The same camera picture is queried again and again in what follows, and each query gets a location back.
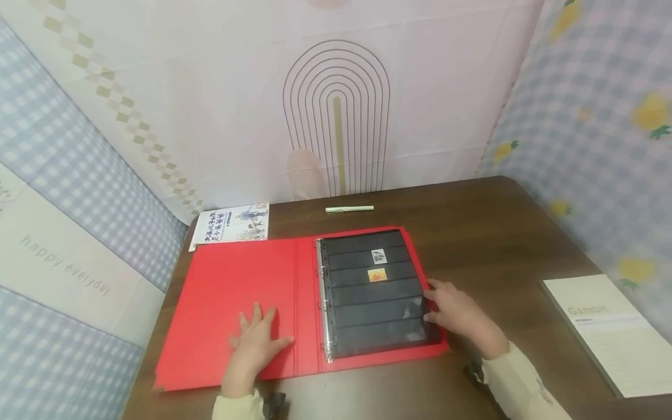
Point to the person's right hand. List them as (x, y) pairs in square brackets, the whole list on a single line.
[(464, 318)]

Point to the person's left hand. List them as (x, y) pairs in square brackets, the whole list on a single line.
[(254, 356)]

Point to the person's left middle finger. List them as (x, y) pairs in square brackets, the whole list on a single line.
[(258, 317)]

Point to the person's right index finger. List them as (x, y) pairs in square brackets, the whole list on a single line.
[(432, 294)]

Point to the person's right thumb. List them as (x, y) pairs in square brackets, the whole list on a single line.
[(433, 317)]

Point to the person's left index finger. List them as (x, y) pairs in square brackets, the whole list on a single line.
[(271, 321)]

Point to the person's left little finger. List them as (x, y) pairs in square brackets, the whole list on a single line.
[(234, 345)]

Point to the person's left ring finger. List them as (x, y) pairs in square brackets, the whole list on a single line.
[(245, 325)]

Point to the person's right middle finger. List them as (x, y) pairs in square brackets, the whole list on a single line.
[(438, 284)]

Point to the person's left thumb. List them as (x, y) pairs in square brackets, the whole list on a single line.
[(283, 343)]

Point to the black stamp album page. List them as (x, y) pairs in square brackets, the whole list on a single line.
[(367, 315)]

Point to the person's right forearm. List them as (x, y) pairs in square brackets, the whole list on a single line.
[(520, 385)]

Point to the person's left forearm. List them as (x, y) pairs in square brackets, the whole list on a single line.
[(239, 407)]

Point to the orange stamp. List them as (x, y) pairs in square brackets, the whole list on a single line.
[(377, 275)]

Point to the black wrist band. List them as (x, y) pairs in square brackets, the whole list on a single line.
[(275, 403)]

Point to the white stamp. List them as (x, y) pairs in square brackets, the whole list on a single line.
[(378, 256)]

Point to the white illustrated booklet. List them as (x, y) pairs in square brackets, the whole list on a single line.
[(231, 224)]

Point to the pale green pen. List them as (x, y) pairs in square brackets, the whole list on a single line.
[(349, 209)]

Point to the white book with green spine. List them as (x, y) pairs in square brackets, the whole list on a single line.
[(614, 332)]

